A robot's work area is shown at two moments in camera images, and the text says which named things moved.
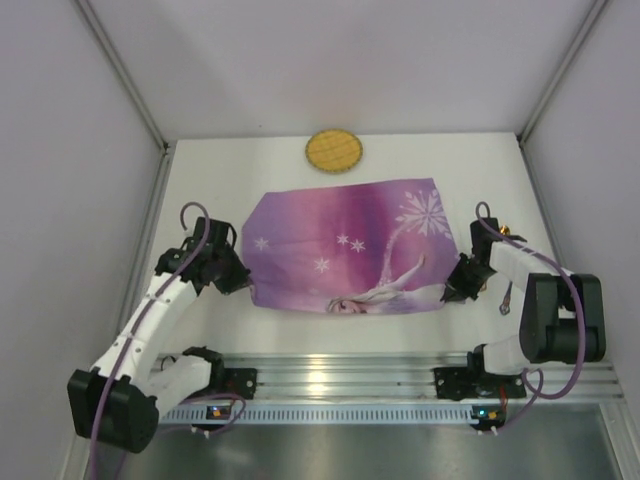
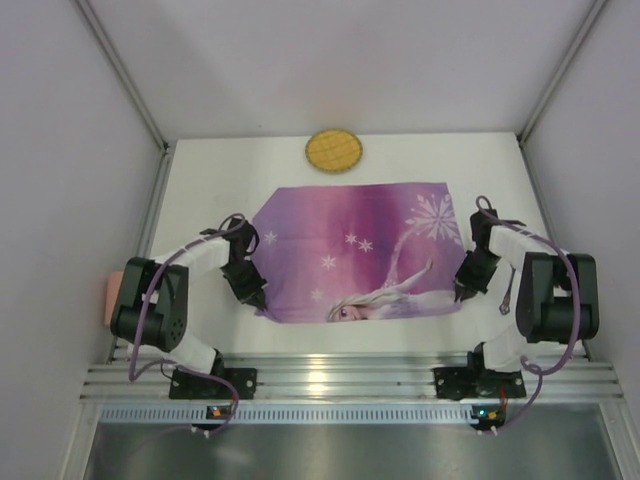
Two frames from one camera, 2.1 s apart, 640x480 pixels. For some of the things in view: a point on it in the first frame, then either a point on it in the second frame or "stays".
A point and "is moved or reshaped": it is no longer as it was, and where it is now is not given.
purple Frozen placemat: [348, 248] is moved or reshaped
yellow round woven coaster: [334, 151] stays
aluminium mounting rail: [387, 378] stays
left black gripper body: [232, 275] -> [248, 283]
